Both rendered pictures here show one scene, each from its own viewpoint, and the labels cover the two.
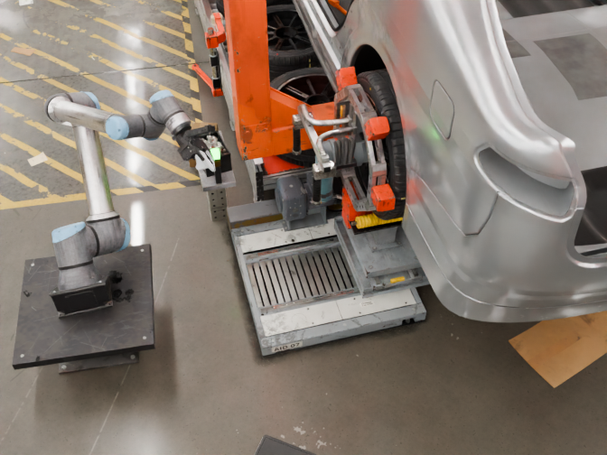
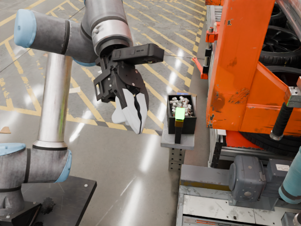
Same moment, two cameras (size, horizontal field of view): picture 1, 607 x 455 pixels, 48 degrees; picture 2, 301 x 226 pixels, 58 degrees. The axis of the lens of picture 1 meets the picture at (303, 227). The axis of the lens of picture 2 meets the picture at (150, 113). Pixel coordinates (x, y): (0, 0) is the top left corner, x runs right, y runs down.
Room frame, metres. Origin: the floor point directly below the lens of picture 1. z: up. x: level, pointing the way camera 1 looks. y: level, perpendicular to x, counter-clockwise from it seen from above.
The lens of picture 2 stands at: (1.61, 0.17, 1.44)
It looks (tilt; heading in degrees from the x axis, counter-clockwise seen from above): 39 degrees down; 24
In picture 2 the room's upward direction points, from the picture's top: straight up
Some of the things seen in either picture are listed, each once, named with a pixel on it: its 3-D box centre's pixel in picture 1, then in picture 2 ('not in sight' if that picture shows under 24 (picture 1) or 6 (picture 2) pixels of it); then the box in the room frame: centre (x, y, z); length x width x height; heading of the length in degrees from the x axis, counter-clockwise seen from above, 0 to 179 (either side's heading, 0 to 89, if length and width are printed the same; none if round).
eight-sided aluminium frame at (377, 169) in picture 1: (358, 150); not in sight; (2.34, -0.24, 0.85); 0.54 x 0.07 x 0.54; 15
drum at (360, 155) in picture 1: (341, 153); not in sight; (2.32, -0.17, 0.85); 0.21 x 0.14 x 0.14; 105
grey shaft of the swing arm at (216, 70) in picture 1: (214, 62); (208, 54); (3.86, 0.58, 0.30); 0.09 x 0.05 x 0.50; 15
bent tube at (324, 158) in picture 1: (339, 136); not in sight; (2.21, -0.15, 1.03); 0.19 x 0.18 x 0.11; 105
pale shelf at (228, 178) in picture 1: (212, 160); (179, 119); (2.75, 0.48, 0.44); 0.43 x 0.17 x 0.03; 15
